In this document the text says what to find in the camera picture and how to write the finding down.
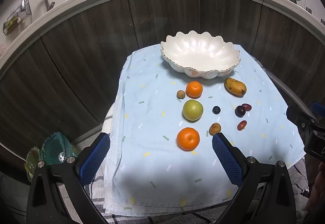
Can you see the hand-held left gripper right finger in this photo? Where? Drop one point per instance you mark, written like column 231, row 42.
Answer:
column 227, row 160

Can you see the person's right hand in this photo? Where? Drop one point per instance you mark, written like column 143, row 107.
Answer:
column 314, row 193

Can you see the green plastic bag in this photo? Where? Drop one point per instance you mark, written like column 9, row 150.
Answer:
column 50, row 150

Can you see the round green fruit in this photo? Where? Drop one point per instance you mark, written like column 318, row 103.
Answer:
column 193, row 110

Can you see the small black round fruit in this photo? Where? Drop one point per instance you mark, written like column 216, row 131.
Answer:
column 216, row 110

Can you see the white plaid cloth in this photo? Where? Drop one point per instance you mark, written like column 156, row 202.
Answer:
column 297, row 178

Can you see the red grape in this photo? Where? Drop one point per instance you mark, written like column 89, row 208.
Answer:
column 247, row 106
column 242, row 125

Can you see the grey curved rail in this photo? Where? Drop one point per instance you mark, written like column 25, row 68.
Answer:
column 287, row 89

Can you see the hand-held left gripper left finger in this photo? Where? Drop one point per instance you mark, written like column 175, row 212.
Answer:
column 95, row 160

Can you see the orange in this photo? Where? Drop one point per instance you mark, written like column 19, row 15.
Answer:
column 194, row 89
column 188, row 139

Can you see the light blue patterned cloth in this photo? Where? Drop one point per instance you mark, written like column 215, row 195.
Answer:
column 152, row 163

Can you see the dark purple plum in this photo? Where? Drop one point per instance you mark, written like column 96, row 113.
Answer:
column 239, row 111

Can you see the yellow mango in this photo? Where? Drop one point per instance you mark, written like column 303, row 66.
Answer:
column 234, row 87

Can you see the white scalloped bowl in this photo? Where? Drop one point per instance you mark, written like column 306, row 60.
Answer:
column 200, row 48

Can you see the small brown longan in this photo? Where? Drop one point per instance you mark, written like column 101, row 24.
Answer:
column 215, row 128

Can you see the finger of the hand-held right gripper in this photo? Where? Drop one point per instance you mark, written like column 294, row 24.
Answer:
column 295, row 118
column 318, row 107

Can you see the small tan longan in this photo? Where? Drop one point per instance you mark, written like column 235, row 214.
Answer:
column 181, row 94

